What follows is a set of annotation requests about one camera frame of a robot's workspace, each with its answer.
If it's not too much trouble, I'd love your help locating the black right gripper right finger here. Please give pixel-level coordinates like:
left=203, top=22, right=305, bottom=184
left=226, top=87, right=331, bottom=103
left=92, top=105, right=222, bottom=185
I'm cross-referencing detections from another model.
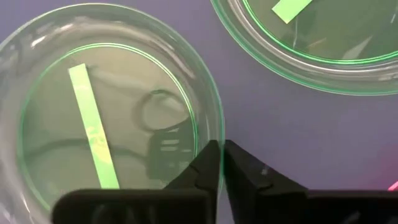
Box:
left=223, top=139, right=398, bottom=224

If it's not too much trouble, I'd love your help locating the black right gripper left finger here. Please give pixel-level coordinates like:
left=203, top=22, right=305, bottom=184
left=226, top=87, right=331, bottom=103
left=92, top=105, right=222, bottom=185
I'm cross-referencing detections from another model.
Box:
left=51, top=139, right=223, bottom=224

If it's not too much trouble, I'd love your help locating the green transparent plastic plate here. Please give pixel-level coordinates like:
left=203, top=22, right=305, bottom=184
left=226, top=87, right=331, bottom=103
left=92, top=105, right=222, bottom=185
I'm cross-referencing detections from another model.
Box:
left=0, top=2, right=226, bottom=224
left=210, top=0, right=398, bottom=96

